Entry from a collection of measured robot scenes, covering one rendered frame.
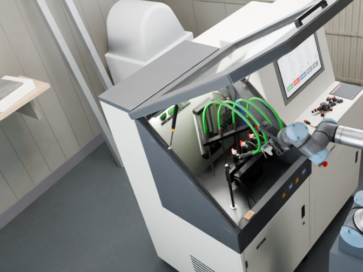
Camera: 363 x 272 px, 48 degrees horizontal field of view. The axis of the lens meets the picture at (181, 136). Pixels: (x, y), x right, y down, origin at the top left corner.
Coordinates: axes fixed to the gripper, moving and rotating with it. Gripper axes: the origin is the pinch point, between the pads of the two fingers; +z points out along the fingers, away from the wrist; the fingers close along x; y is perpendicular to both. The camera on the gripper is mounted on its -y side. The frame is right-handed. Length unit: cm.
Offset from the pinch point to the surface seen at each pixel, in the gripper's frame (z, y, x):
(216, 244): 40, 25, -46
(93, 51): 164, -148, 0
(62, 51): 146, -157, -22
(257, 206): 23.1, 22.3, -19.1
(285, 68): 36, -20, 53
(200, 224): 39, 11, -45
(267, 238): 42, 42, -23
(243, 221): 19.4, 22.2, -30.3
